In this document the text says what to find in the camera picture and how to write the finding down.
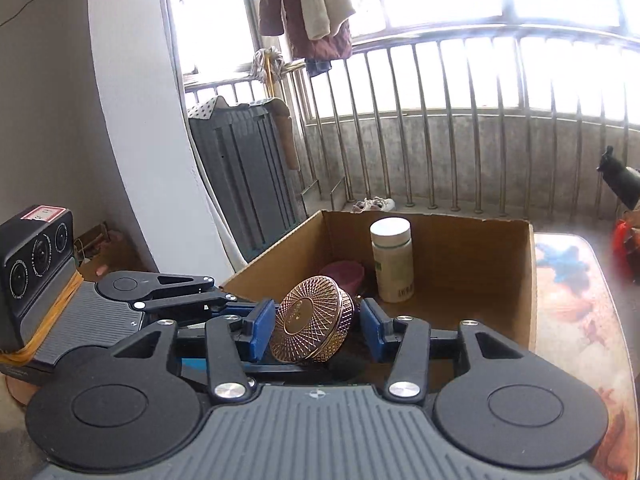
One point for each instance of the red plastic item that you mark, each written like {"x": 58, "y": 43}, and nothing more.
{"x": 627, "y": 240}

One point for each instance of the grey folded rack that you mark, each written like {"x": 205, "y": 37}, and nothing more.
{"x": 240, "y": 170}

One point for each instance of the maroon quilted jacket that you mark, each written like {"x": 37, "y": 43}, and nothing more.
{"x": 295, "y": 20}

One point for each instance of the gold lidded jar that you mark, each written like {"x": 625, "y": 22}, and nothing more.
{"x": 305, "y": 315}

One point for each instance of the white pill bottle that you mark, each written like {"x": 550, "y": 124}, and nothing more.
{"x": 392, "y": 270}

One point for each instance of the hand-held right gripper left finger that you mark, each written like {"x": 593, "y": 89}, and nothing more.
{"x": 262, "y": 330}

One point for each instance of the brown cardboard piece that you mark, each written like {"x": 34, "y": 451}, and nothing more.
{"x": 286, "y": 135}

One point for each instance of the white shoe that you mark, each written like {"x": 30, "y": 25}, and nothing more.
{"x": 384, "y": 204}
{"x": 361, "y": 206}

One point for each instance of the metal balcony railing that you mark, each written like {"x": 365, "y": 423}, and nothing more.
{"x": 450, "y": 35}

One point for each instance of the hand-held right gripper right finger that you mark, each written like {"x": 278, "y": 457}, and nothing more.
{"x": 372, "y": 325}

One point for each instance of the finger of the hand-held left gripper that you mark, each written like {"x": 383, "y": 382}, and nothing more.
{"x": 190, "y": 300}

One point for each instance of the blue cloth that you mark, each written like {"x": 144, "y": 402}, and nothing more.
{"x": 317, "y": 66}

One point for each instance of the window frame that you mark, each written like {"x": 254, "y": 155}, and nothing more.
{"x": 167, "y": 20}

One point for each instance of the purple cup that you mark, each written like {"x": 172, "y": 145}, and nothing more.
{"x": 345, "y": 272}

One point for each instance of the brown cardboard box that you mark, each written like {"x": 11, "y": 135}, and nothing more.
{"x": 475, "y": 270}

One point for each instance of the white dotted cloth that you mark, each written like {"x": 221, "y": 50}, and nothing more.
{"x": 205, "y": 110}

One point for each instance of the brown carton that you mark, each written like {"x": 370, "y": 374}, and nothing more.
{"x": 107, "y": 255}

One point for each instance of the cream fleece jacket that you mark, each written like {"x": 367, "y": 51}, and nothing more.
{"x": 325, "y": 0}

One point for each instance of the wheelchair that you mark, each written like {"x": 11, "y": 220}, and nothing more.
{"x": 625, "y": 185}

